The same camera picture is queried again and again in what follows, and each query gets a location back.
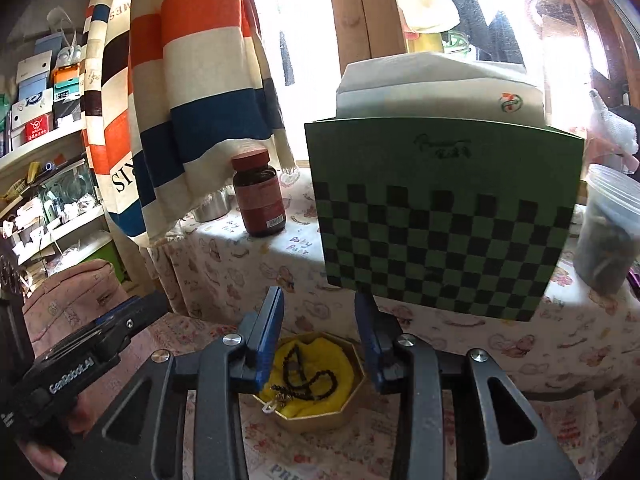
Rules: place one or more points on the white plastic bag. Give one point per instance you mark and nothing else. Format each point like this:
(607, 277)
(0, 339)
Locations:
(440, 90)

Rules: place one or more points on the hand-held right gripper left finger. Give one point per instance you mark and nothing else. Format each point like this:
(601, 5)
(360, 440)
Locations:
(267, 342)

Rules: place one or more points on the striped hanging towel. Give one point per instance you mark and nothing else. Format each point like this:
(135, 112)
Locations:
(210, 85)

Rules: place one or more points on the pink fabric cushion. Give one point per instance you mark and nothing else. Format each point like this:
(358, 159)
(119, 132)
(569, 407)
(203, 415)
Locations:
(65, 290)

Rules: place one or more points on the small metal cup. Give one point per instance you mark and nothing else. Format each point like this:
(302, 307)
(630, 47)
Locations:
(212, 207)

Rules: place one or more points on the brown bottle with red label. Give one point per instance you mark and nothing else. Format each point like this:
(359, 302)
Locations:
(259, 200)

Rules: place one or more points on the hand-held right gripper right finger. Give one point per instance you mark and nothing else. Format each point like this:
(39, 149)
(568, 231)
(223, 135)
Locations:
(369, 342)

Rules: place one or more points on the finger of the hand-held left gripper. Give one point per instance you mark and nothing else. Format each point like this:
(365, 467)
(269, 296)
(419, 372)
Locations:
(120, 312)

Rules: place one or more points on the octagonal wooden jewelry box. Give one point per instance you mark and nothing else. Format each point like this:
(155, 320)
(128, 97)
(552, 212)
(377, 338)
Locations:
(320, 422)

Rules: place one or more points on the yellow cloth lining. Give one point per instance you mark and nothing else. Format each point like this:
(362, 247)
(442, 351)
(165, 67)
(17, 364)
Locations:
(327, 360)

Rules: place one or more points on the clear plastic container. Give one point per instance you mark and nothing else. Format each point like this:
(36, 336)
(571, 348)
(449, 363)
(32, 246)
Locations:
(605, 240)

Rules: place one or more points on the dark hanging garment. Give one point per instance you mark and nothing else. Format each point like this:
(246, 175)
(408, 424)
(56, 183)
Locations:
(480, 0)

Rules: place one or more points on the green checkered box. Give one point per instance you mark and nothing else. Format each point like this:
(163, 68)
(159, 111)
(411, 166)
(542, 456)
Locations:
(450, 210)

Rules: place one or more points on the bear print tablecloth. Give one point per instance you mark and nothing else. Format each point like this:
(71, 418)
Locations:
(500, 350)

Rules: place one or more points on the green storage bin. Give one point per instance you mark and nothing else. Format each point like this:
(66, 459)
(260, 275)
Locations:
(100, 260)

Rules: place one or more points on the white shelf unit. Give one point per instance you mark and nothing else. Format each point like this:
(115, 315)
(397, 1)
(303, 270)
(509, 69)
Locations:
(45, 145)

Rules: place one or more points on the wooden window frame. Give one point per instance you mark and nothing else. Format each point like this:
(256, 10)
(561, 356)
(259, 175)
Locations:
(360, 15)

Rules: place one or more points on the stack of packaged goods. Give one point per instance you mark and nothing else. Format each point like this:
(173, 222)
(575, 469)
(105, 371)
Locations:
(40, 95)

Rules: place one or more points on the person's left hand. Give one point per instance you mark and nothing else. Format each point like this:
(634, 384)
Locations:
(80, 417)

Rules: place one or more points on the striped lettered canvas bag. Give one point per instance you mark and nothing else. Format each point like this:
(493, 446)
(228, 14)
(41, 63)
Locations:
(107, 110)

